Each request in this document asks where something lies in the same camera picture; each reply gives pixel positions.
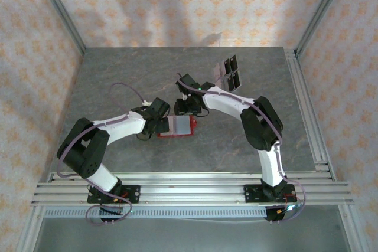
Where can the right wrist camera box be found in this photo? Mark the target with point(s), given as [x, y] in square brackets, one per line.
[185, 96]

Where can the pink VIP card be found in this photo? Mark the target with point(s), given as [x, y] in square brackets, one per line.
[221, 70]
[221, 81]
[215, 72]

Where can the aluminium frame post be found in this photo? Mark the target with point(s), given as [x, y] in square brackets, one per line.
[348, 231]
[323, 7]
[60, 7]
[29, 231]

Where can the clear acrylic card stand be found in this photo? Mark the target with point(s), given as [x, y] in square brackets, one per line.
[222, 83]

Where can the aluminium side rail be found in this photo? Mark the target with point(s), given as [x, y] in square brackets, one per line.
[301, 86]

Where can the red leather card holder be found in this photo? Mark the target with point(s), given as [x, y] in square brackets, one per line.
[178, 125]

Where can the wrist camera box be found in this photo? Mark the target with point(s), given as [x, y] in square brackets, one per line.
[185, 96]
[146, 103]

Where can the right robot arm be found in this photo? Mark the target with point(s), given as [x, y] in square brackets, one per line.
[260, 122]

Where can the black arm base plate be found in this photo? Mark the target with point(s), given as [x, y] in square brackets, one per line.
[251, 194]
[131, 194]

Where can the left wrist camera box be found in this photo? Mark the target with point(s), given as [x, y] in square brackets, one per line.
[146, 103]

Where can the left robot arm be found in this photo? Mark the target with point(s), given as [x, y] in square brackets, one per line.
[82, 151]

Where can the aluminium mounting rail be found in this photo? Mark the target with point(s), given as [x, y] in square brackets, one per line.
[189, 190]

